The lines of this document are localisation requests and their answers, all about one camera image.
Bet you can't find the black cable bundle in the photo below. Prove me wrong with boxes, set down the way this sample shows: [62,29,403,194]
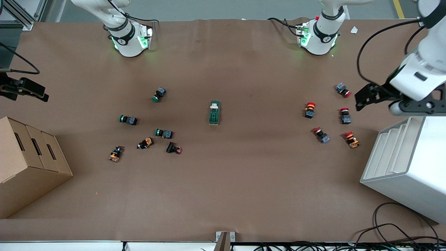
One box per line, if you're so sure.
[254,241,446,251]

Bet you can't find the black looped floor cable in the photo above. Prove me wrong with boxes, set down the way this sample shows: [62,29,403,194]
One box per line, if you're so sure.
[352,202,443,246]

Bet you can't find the metal table edge bracket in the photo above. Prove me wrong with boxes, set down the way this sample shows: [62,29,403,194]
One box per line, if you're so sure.
[215,231,236,251]

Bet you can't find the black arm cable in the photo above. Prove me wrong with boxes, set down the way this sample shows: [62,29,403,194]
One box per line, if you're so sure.
[357,19,424,90]
[0,42,40,75]

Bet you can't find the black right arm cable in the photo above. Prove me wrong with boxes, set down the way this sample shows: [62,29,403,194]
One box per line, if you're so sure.
[0,42,40,75]

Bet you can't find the white stepped bin box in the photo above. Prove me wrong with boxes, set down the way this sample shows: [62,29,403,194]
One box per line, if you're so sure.
[360,115,446,225]

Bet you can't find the black base cable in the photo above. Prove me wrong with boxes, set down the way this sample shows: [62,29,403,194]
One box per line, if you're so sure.
[107,0,158,25]
[267,17,304,37]

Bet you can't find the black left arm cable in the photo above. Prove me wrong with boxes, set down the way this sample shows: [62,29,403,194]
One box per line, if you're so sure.
[357,19,424,90]

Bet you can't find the brown paper table cover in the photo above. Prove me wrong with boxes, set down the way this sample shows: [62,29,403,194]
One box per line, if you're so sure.
[0,18,446,243]

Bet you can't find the stepped cardboard bin box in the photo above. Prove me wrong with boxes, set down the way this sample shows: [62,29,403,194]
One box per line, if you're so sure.
[0,116,73,219]

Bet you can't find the red mushroom button orange block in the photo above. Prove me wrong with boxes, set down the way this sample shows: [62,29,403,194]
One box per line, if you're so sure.
[344,131,360,149]

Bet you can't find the black button with pink lens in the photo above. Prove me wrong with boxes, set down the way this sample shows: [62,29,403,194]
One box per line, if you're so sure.
[166,141,183,155]

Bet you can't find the black right base cable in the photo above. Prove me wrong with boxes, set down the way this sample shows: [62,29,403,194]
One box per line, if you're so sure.
[107,0,158,25]

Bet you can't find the white table edge rail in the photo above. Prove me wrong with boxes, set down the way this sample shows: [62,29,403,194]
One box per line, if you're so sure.
[0,240,218,251]

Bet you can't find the black left base cable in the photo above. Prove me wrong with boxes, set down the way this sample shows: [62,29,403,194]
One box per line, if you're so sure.
[267,17,304,37]

